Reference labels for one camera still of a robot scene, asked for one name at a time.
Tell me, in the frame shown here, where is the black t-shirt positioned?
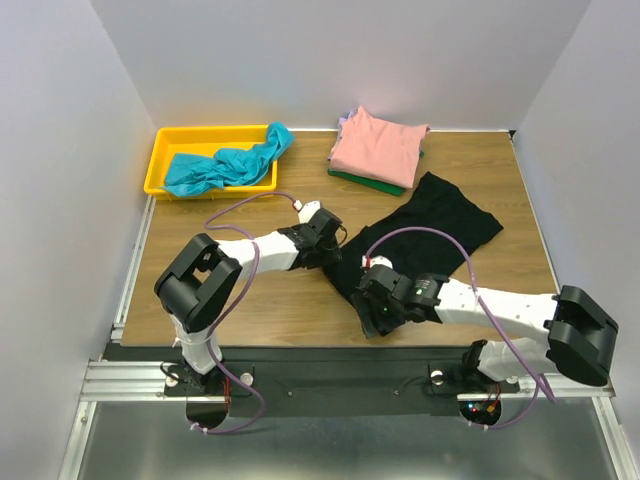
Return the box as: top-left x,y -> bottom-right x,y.
323,172 -> 503,300

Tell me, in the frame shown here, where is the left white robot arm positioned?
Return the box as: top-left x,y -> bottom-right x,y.
154,202 -> 344,394

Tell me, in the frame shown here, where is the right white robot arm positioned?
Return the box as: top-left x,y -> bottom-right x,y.
351,264 -> 619,390

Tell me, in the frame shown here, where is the green folded t-shirt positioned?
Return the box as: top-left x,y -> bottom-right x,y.
327,146 -> 424,197

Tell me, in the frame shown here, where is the pink folded t-shirt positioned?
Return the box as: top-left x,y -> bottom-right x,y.
328,106 -> 430,189

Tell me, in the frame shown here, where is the lavender folded t-shirt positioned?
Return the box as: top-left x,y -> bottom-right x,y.
338,109 -> 358,138

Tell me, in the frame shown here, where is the teal t-shirt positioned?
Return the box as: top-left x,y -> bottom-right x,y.
164,122 -> 294,199

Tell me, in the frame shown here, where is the yellow plastic bin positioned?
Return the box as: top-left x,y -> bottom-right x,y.
143,125 -> 278,201

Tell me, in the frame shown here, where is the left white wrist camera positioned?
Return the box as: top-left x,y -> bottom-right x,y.
292,200 -> 322,224

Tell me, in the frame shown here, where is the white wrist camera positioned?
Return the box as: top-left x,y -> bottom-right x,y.
361,255 -> 393,272
292,200 -> 322,224

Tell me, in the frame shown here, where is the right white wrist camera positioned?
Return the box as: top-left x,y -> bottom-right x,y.
361,255 -> 393,272

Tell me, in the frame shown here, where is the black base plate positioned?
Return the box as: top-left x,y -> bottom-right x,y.
161,347 -> 518,421

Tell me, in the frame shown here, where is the aluminium frame rail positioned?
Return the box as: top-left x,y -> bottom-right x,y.
59,199 -> 619,479

